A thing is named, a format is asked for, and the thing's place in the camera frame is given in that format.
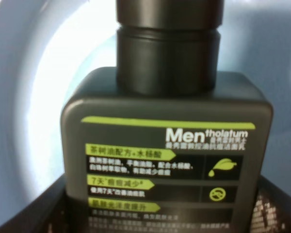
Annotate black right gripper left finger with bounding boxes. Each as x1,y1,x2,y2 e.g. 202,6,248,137
0,174,68,233

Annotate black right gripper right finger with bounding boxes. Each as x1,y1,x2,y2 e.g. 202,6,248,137
248,176,291,233

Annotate black Mentholatum bottle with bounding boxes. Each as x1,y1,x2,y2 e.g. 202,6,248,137
61,0,273,233

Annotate blue round plate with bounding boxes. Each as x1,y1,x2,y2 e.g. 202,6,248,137
0,0,291,226

